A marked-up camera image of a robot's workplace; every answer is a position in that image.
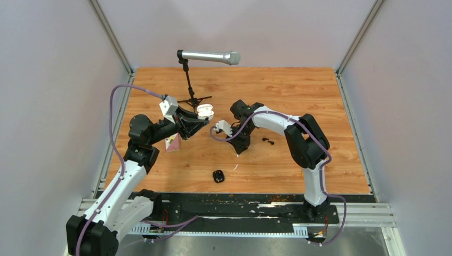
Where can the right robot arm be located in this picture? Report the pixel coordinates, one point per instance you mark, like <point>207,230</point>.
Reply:
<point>308,146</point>

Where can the white earbud charging case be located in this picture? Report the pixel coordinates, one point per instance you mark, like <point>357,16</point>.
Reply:
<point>205,112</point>

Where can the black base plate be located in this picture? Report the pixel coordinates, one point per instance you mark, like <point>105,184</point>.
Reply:
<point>258,212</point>

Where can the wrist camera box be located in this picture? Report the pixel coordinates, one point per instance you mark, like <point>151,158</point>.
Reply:
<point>168,107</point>
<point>223,126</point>

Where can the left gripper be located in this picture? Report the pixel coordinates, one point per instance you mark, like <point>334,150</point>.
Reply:
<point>183,126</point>

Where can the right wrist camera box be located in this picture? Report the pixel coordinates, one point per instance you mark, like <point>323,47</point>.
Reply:
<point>223,126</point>

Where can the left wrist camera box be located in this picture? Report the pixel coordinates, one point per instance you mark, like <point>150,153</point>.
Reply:
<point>168,107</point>

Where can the perforated metal rail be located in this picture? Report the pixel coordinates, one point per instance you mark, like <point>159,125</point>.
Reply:
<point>293,231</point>

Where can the black earbud charging case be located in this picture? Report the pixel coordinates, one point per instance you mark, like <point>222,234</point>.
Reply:
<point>218,176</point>

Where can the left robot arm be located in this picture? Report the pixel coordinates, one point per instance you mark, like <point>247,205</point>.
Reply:
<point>103,226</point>

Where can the silver microphone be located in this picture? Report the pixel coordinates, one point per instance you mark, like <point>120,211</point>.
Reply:
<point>228,58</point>

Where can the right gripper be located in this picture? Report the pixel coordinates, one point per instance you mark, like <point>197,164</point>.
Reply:
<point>240,146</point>

